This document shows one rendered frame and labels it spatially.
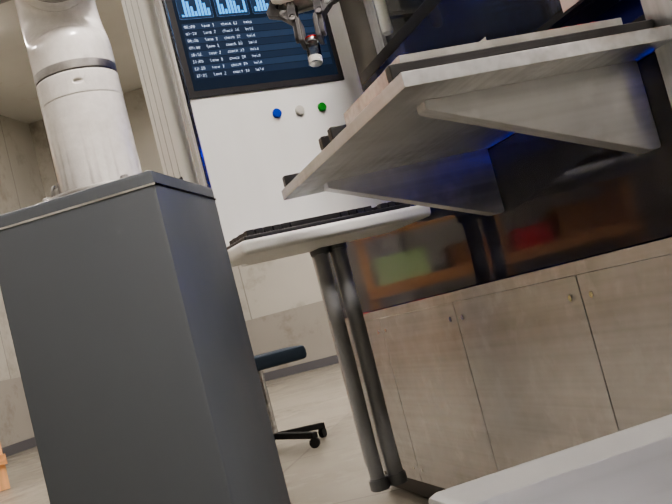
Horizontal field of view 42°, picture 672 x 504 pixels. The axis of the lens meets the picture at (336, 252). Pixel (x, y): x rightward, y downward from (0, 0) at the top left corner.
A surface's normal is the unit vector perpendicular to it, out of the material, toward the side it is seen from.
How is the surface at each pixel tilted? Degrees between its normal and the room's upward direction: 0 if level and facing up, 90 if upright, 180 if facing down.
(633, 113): 90
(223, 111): 90
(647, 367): 90
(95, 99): 90
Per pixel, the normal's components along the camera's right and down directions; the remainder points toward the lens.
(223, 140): 0.41, -0.18
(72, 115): -0.08, -0.05
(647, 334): -0.93, 0.22
